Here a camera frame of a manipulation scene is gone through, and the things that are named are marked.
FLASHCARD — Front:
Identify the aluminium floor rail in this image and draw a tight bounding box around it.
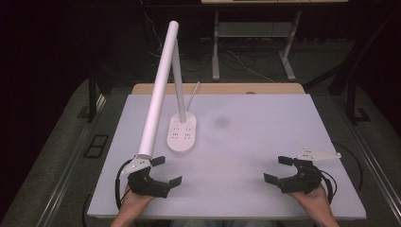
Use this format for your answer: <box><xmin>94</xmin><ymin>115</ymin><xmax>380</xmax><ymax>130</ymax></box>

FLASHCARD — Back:
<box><xmin>37</xmin><ymin>126</ymin><xmax>93</xmax><ymax>227</ymax></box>
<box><xmin>345</xmin><ymin>119</ymin><xmax>401</xmax><ymax>219</ymax></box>

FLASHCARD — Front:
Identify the person's left hand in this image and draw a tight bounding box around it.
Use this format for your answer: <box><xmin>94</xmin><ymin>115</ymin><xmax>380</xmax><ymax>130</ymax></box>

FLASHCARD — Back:
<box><xmin>120</xmin><ymin>184</ymin><xmax>156</xmax><ymax>216</ymax></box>

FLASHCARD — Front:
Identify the black floor cable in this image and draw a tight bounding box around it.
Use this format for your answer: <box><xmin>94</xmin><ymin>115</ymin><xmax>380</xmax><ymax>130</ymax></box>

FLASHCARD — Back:
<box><xmin>333</xmin><ymin>143</ymin><xmax>364</xmax><ymax>191</ymax></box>

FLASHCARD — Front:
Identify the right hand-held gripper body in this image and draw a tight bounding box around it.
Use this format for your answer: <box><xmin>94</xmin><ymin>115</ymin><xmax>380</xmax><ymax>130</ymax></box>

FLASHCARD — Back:
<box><xmin>278</xmin><ymin>148</ymin><xmax>342</xmax><ymax>195</ymax></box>

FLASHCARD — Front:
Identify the white table cover board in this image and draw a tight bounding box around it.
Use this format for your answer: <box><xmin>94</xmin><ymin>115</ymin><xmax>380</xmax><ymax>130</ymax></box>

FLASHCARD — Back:
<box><xmin>87</xmin><ymin>93</ymin><xmax>367</xmax><ymax>220</ymax></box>

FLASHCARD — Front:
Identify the white floor cable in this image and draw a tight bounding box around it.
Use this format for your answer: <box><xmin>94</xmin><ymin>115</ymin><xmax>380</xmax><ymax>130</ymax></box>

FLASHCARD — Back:
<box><xmin>226</xmin><ymin>50</ymin><xmax>276</xmax><ymax>84</ymax></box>

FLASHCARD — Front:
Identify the black metal stand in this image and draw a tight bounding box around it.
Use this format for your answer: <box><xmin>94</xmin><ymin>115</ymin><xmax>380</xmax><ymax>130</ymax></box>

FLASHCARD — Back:
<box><xmin>87</xmin><ymin>71</ymin><xmax>99</xmax><ymax>124</ymax></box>
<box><xmin>345</xmin><ymin>77</ymin><xmax>372</xmax><ymax>125</ymax></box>

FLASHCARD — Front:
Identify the grey metal frame desk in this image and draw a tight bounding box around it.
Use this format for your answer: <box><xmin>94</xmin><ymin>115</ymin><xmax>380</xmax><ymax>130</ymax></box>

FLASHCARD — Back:
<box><xmin>200</xmin><ymin>0</ymin><xmax>350</xmax><ymax>82</ymax></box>

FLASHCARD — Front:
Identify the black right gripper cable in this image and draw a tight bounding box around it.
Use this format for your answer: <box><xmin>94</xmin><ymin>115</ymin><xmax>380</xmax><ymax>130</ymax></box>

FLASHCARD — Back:
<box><xmin>319</xmin><ymin>169</ymin><xmax>338</xmax><ymax>204</ymax></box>

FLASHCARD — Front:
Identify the white lamp cable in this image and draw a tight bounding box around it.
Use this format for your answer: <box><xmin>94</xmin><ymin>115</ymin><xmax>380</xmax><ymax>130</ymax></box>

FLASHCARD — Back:
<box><xmin>185</xmin><ymin>80</ymin><xmax>201</xmax><ymax>112</ymax></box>

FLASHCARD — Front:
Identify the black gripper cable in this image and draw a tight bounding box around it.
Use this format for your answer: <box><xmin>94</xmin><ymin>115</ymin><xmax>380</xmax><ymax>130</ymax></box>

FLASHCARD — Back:
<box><xmin>319</xmin><ymin>169</ymin><xmax>338</xmax><ymax>204</ymax></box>
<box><xmin>114</xmin><ymin>158</ymin><xmax>133</xmax><ymax>211</ymax></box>

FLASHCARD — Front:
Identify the white desk lamp with sockets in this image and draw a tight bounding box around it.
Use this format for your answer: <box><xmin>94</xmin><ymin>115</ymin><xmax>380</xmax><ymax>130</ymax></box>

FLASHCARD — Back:
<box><xmin>137</xmin><ymin>20</ymin><xmax>198</xmax><ymax>161</ymax></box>

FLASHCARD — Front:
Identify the person's right hand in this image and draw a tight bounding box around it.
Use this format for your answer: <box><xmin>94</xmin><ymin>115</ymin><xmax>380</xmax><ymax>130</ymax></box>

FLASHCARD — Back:
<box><xmin>288</xmin><ymin>184</ymin><xmax>331</xmax><ymax>217</ymax></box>

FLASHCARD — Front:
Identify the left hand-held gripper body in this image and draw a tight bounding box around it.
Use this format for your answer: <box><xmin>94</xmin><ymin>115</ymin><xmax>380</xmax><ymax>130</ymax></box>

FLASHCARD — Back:
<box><xmin>120</xmin><ymin>154</ymin><xmax>171</xmax><ymax>200</ymax></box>

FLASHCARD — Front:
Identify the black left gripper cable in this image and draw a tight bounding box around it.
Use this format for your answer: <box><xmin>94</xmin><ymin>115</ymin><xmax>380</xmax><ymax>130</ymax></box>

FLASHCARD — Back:
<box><xmin>114</xmin><ymin>158</ymin><xmax>133</xmax><ymax>211</ymax></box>

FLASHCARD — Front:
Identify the black floor socket plate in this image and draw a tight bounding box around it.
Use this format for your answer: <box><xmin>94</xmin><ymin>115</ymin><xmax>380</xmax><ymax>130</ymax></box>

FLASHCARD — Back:
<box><xmin>82</xmin><ymin>133</ymin><xmax>110</xmax><ymax>159</ymax></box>

